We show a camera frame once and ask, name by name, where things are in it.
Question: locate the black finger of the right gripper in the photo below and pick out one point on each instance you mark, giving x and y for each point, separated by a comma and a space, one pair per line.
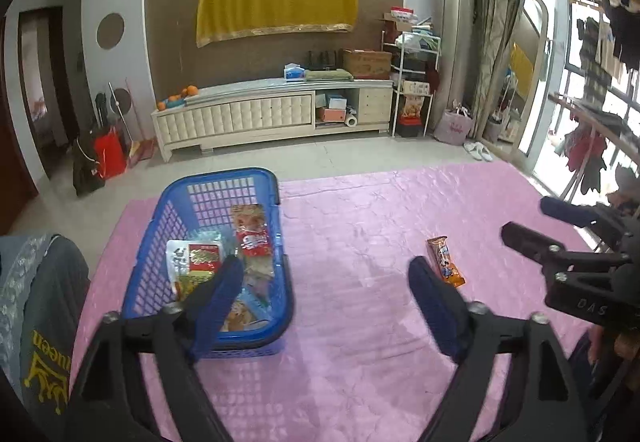
553, 257

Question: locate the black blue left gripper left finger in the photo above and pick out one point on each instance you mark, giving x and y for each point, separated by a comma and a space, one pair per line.
110, 401

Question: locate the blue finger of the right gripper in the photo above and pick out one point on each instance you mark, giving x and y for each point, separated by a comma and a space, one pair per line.
577, 215

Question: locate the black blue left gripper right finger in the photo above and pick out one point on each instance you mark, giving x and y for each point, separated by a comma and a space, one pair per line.
539, 402

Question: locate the green edged cracker pack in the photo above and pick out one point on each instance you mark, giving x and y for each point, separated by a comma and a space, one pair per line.
190, 264

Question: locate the red chips snack bag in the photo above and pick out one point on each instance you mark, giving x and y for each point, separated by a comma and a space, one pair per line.
251, 230

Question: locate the blue white snack bag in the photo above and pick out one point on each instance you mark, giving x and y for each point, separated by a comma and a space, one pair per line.
248, 312

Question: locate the square cracker pack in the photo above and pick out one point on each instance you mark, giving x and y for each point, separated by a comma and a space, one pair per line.
258, 272

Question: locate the person dark printed shirt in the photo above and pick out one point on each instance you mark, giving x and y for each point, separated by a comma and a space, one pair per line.
44, 284

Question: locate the orange cartoon snack bar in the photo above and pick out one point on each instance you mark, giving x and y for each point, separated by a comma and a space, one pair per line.
448, 271

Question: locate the white slippers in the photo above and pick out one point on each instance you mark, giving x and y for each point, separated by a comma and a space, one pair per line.
478, 151

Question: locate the pink shopping bag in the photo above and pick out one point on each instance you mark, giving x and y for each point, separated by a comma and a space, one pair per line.
454, 126

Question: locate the blue plastic basket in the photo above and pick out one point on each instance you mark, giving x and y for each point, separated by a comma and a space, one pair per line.
199, 223

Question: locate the white metal shelf rack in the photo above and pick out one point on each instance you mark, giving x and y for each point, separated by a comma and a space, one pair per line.
415, 50

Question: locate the red bag on floor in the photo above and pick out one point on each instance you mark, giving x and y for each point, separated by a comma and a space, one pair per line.
112, 161

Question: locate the cardboard box on cabinet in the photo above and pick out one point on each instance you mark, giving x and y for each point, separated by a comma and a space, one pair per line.
366, 64

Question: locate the silver standing air conditioner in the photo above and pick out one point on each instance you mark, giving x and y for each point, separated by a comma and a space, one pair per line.
453, 24

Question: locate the patterned curtain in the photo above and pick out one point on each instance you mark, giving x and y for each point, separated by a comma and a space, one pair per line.
492, 25

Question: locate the tissue box on cabinet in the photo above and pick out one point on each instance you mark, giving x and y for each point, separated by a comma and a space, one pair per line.
294, 72

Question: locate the white tv cabinet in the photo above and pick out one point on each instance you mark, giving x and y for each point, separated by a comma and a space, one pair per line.
273, 110

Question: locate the oranges on cabinet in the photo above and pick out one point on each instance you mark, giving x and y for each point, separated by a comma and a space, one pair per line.
174, 101

